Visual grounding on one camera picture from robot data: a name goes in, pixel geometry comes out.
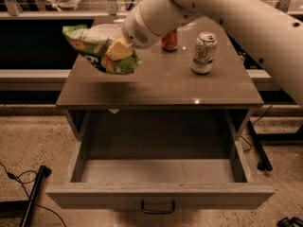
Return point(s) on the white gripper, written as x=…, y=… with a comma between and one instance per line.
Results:
x=136, y=28

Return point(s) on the green rice chip bag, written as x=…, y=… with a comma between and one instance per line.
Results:
x=93, y=46

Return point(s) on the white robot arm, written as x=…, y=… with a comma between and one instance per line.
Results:
x=271, y=37

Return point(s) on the grey drawer cabinet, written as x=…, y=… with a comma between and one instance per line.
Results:
x=165, y=80

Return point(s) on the open grey top drawer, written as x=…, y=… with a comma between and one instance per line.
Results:
x=191, y=157

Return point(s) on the white ceramic bowl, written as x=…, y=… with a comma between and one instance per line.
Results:
x=109, y=30

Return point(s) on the orange soda can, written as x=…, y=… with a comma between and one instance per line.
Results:
x=170, y=41

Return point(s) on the green white soda can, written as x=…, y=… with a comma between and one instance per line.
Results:
x=205, y=48

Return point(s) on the metal railing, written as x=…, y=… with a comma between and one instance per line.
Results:
x=79, y=3

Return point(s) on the black stand leg left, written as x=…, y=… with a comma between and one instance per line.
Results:
x=24, y=209

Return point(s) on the black stand leg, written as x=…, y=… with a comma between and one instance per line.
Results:
x=272, y=139
x=24, y=209

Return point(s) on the black stand leg right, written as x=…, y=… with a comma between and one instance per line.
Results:
x=272, y=139

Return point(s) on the black drawer handle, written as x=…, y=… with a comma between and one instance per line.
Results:
x=154, y=209

